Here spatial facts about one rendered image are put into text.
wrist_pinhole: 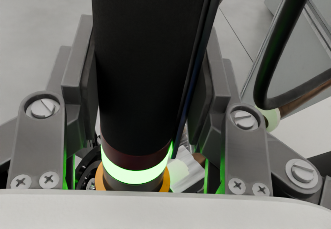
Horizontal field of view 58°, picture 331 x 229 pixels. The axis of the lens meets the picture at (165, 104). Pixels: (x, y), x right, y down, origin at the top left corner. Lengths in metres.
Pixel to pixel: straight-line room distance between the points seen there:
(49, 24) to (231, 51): 1.62
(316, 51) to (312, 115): 0.78
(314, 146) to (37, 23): 2.61
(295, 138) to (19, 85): 2.02
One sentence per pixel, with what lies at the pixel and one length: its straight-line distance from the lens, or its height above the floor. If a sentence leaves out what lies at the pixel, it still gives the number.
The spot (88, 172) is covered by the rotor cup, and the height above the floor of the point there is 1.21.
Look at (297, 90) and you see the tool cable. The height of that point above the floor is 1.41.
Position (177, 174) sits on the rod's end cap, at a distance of 0.21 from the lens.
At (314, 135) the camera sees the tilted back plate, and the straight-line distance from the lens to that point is 0.57.
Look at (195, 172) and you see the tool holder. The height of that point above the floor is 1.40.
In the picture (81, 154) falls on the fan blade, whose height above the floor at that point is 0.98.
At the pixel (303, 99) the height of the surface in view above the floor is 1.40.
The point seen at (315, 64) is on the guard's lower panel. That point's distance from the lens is 1.34.
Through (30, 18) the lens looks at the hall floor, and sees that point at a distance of 2.98.
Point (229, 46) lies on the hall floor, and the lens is 2.81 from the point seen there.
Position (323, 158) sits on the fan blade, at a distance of 0.33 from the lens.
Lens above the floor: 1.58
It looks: 48 degrees down
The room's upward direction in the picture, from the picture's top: 10 degrees clockwise
